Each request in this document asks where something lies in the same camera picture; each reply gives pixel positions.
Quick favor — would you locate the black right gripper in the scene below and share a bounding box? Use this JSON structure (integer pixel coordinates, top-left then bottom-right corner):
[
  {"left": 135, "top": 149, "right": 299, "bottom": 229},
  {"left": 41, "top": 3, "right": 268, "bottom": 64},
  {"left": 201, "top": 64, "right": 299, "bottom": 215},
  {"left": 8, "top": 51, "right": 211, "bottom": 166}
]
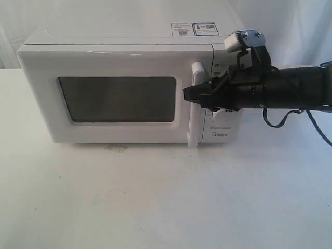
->
[{"left": 183, "top": 67, "right": 265, "bottom": 111}]

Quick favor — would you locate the white microwave door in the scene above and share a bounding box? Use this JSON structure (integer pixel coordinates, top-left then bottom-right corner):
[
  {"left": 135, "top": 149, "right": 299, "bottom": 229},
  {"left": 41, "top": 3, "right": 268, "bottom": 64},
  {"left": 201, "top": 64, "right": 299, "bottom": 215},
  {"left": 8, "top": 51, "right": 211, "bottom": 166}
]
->
[{"left": 18, "top": 45, "right": 214, "bottom": 144}]

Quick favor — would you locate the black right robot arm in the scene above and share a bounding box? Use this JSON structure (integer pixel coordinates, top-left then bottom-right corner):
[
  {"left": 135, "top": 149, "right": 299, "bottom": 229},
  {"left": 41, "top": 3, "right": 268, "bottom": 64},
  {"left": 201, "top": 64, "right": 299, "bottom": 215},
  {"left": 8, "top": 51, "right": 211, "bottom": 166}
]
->
[{"left": 184, "top": 66, "right": 331, "bottom": 112}]

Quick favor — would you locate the white microwave oven body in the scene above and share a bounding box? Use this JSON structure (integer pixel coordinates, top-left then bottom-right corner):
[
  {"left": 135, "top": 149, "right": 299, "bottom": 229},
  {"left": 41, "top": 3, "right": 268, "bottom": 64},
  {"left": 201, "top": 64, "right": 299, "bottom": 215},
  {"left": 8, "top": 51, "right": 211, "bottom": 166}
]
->
[{"left": 21, "top": 1, "right": 244, "bottom": 147}]

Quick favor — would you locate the lower white control knob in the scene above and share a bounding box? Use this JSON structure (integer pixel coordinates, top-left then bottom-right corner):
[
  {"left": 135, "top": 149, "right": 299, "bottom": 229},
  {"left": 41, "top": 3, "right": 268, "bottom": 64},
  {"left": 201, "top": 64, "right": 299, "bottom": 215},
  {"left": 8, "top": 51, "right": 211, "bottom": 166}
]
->
[{"left": 212, "top": 110, "right": 223, "bottom": 120}]

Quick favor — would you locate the blue white label sticker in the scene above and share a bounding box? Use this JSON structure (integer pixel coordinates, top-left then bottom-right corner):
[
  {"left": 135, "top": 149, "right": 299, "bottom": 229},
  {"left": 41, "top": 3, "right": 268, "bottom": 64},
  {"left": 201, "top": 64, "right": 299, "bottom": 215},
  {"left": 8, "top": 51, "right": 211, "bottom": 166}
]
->
[{"left": 171, "top": 22, "right": 219, "bottom": 37}]

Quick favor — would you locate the blue cable on right arm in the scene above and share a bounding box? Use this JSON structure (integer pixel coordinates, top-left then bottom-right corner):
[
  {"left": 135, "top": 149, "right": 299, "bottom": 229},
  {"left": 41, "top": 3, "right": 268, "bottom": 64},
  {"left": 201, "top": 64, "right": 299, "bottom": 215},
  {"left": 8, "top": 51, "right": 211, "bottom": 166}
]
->
[{"left": 261, "top": 106, "right": 332, "bottom": 146}]

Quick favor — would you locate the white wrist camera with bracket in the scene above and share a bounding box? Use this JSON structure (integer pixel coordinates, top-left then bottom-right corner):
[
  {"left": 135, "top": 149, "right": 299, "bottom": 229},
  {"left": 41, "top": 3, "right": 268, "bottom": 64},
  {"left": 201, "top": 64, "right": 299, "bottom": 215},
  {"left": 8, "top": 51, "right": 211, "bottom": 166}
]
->
[{"left": 224, "top": 29, "right": 272, "bottom": 71}]

